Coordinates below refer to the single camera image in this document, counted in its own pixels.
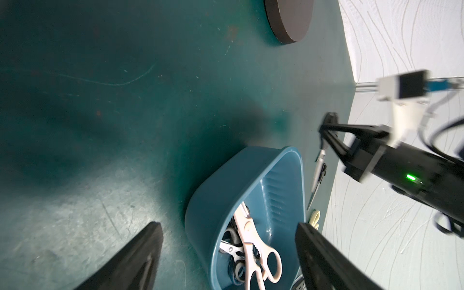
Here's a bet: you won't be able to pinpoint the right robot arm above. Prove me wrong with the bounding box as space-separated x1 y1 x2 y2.
319 112 464 238

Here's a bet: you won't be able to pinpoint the black scissors large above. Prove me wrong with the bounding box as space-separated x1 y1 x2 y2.
219 226 245 285

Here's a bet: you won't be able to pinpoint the blue plastic storage box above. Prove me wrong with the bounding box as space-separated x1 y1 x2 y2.
185 146 306 290

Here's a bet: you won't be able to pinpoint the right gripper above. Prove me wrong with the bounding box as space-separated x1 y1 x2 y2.
319 112 464 221

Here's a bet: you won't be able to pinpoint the cream handled kitchen scissors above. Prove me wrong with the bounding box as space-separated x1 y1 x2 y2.
308 210 321 230

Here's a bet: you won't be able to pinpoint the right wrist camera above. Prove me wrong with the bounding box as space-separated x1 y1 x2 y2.
377 70 464 147

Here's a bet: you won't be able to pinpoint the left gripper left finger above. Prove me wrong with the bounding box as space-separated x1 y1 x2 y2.
77 221 164 290

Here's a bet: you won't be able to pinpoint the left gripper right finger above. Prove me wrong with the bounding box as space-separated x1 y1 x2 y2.
295 223 381 290

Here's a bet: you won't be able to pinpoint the green table mat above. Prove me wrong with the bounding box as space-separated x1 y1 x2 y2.
1 1 354 290

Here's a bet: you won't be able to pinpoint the copper cup holder stand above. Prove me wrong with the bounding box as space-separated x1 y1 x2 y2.
263 0 315 45

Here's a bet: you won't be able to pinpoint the black scissors thin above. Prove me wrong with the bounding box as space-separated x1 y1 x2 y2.
306 149 327 210

